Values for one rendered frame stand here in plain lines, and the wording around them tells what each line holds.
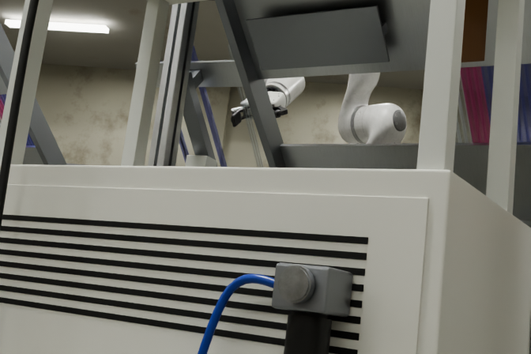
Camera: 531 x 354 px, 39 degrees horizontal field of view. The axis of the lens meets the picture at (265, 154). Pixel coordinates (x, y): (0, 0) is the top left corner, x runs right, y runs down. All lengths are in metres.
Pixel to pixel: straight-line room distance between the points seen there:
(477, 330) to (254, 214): 0.28
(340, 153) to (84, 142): 8.58
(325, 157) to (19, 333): 0.94
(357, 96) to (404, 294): 1.67
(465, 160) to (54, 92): 9.20
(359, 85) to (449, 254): 1.64
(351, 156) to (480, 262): 0.90
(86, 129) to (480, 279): 9.50
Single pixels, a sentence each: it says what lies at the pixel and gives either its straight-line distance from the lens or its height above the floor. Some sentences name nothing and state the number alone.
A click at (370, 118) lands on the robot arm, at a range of 2.32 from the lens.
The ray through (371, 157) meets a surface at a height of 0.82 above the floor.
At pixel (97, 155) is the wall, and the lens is 10.10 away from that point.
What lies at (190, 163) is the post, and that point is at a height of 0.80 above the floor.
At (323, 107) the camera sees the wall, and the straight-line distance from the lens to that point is 9.55.
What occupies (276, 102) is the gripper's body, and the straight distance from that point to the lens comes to 1.97.
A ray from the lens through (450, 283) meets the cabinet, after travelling 0.77.
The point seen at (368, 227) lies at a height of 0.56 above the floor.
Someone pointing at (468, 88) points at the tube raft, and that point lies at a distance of 1.57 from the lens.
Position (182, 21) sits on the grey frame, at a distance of 1.56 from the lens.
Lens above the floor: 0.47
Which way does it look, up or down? 11 degrees up
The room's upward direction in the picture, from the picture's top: 7 degrees clockwise
